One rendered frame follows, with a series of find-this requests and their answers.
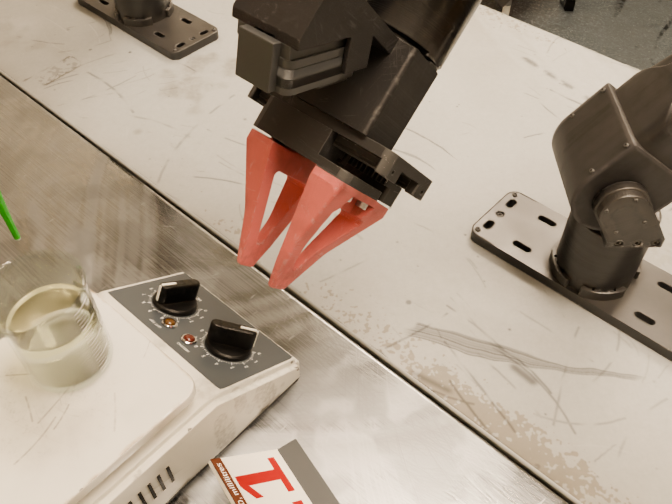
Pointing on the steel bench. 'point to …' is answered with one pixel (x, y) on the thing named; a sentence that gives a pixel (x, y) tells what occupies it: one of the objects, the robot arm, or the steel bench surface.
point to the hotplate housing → (189, 428)
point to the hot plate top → (84, 418)
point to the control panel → (265, 348)
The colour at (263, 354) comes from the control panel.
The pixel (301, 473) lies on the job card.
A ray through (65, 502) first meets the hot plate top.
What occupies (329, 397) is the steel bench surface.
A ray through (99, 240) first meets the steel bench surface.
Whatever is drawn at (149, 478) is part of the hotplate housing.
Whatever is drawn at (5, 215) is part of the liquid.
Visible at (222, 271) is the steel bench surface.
